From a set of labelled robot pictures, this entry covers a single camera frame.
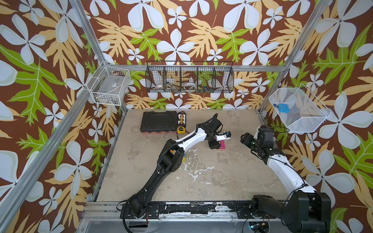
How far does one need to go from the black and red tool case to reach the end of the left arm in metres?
0.30

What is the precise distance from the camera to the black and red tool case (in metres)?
1.03

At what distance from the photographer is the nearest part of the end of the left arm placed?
748 millimetres
